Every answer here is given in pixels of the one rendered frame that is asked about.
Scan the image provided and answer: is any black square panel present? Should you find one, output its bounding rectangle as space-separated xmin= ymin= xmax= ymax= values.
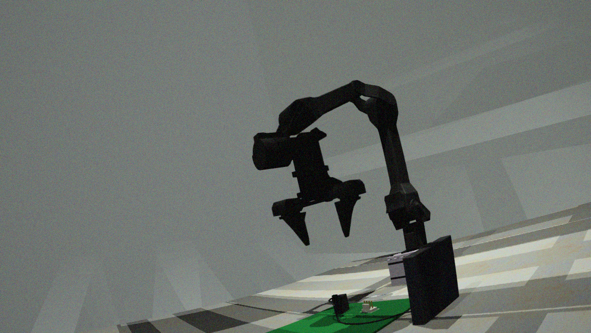
xmin=402 ymin=235 xmax=459 ymax=325

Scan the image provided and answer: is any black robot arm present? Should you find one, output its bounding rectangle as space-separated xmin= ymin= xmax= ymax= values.
xmin=252 ymin=80 xmax=431 ymax=254

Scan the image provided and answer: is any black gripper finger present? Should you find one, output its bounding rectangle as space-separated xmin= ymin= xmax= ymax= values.
xmin=279 ymin=212 xmax=310 ymax=246
xmin=334 ymin=197 xmax=360 ymax=237

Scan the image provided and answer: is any green circuit board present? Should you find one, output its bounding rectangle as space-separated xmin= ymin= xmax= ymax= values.
xmin=266 ymin=298 xmax=410 ymax=333

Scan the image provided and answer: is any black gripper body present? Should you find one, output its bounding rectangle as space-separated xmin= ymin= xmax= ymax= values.
xmin=272 ymin=159 xmax=366 ymax=217

